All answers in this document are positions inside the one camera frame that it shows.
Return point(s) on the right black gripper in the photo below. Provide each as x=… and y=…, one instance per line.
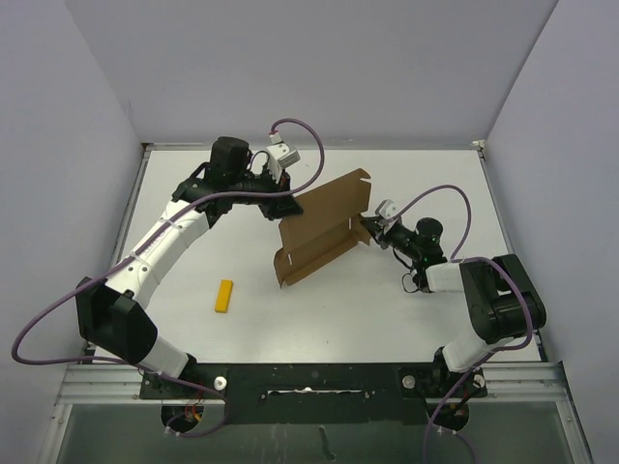
x=379, y=233

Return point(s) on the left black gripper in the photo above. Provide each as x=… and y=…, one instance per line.
x=283, y=206

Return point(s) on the brown cardboard box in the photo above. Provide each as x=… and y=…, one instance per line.
x=329, y=227

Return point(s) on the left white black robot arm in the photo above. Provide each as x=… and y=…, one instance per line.
x=112, y=313

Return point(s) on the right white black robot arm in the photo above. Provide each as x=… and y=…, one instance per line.
x=502, y=304

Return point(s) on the yellow rectangular block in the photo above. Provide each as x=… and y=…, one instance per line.
x=224, y=295

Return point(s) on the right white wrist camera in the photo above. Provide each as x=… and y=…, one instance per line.
x=387, y=213

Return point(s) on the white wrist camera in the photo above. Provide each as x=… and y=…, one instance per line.
x=387, y=213
x=281, y=155

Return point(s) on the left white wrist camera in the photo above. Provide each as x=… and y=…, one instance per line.
x=281, y=155

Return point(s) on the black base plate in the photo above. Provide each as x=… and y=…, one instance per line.
x=317, y=393

